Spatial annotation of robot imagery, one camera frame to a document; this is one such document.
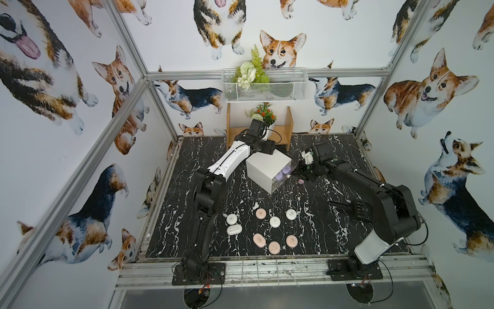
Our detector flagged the white mini drawer cabinet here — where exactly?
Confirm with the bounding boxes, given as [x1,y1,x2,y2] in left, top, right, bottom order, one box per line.
[246,150,292,194]

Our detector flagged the purple earphone case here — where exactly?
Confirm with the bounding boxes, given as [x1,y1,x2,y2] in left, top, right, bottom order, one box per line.
[282,166,292,175]
[274,171,284,182]

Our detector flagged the pink earphone case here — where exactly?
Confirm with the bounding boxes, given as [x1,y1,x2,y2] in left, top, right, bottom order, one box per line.
[255,208,267,220]
[268,242,281,255]
[286,235,298,248]

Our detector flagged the pink earphone case bottom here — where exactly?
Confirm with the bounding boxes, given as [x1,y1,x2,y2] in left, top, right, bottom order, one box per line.
[268,242,281,255]

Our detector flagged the pink earphone case oval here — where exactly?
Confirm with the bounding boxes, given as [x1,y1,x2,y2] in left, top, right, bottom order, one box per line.
[253,233,266,248]

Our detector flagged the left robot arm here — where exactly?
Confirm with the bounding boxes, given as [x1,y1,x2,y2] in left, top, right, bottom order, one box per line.
[181,135,275,283]

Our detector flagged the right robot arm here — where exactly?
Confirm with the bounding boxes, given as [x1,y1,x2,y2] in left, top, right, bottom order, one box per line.
[292,159,421,270]

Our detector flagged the wooden shelf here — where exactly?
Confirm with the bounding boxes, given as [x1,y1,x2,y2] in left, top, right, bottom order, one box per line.
[226,103,294,151]

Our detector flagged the white potted plant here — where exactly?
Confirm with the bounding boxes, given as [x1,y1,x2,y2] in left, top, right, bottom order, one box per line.
[245,102,277,129]

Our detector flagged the white earphone case right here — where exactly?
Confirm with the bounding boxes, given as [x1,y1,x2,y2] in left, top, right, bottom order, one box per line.
[286,209,297,221]

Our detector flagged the white earphone case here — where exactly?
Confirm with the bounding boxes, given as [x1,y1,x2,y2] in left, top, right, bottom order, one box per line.
[270,216,281,229]
[226,214,238,225]
[286,209,297,221]

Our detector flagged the white earphone case middle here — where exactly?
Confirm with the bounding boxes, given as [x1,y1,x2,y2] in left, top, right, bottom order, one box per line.
[270,216,281,229]

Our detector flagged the green white artificial flowers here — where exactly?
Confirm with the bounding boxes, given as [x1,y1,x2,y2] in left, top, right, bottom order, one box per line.
[232,45,270,90]

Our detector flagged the white earphone case upper left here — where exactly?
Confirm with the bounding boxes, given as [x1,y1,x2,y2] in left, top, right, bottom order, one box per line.
[226,214,238,225]

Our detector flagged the white earphone case oval left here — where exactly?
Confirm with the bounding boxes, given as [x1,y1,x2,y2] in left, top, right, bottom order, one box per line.
[226,224,243,236]

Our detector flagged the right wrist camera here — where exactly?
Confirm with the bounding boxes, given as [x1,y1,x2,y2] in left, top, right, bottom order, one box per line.
[301,143,336,165]

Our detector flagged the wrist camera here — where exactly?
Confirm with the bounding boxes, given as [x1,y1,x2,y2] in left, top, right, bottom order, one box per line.
[247,119,267,139]
[301,143,336,165]

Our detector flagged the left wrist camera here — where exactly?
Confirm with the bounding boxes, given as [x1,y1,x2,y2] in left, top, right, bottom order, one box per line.
[247,119,267,139]

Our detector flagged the white wire basket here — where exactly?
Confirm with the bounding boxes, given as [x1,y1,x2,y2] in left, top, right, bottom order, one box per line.
[221,68,308,103]

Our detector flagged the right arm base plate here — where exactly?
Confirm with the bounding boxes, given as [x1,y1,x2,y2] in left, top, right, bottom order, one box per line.
[326,257,383,281]

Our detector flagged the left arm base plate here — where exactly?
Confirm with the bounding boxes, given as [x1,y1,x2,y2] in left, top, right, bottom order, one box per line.
[172,263,226,286]

